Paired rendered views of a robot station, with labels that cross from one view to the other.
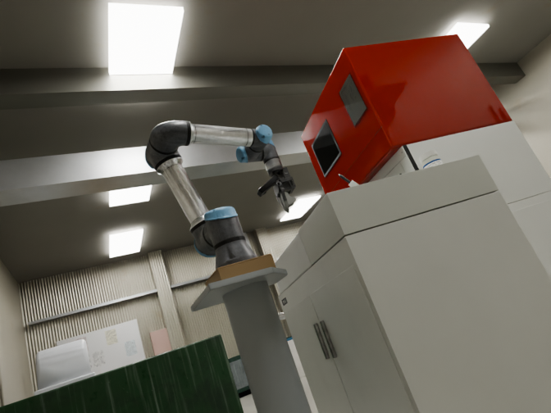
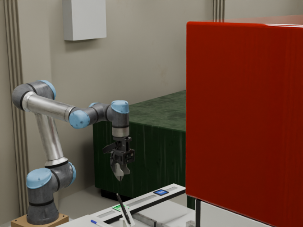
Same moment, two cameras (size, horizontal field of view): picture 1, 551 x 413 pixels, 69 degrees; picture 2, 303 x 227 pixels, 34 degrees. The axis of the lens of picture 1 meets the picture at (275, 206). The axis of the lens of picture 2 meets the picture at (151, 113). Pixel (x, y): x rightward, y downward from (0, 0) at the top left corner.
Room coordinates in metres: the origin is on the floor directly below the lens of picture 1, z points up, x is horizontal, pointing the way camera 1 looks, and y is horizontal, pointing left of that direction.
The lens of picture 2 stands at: (0.92, -2.04, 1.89)
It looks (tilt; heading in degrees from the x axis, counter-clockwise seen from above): 13 degrees down; 65
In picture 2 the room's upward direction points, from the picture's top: 1 degrees counter-clockwise
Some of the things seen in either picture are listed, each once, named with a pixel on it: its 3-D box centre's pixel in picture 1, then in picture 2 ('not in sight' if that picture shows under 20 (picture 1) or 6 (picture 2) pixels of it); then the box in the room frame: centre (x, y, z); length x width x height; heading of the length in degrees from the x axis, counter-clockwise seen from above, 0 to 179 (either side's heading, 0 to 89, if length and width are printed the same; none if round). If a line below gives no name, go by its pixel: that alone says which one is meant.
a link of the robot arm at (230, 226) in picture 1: (223, 225); (40, 184); (1.37, 0.20, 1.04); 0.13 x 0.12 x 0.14; 33
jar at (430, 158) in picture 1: (432, 165); not in sight; (1.48, -0.62, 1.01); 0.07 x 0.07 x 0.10
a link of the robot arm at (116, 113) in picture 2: (267, 152); (119, 113); (1.68, -0.05, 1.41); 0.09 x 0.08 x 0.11; 123
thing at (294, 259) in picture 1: (298, 264); (141, 214); (1.80, 0.00, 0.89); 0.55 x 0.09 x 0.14; 19
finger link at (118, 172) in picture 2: (289, 201); (119, 172); (1.67, -0.07, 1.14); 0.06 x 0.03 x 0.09; 109
